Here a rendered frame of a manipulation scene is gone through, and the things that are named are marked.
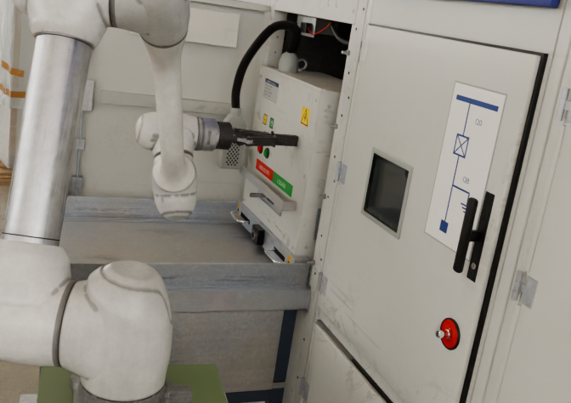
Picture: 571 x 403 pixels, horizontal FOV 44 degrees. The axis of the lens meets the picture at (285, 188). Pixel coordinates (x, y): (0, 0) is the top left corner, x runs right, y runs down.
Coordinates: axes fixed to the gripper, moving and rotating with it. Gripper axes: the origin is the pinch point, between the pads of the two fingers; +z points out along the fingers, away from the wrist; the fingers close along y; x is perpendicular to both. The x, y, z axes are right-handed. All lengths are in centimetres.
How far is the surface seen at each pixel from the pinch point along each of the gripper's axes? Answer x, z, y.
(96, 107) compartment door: -5, -45, -55
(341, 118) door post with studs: 10.2, 7.4, 17.3
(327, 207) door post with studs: -13.6, 7.4, 18.0
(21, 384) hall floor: -123, -62, -83
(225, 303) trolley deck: -41.6, -17.0, 17.0
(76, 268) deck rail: -33, -55, 14
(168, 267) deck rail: -32.5, -32.6, 13.8
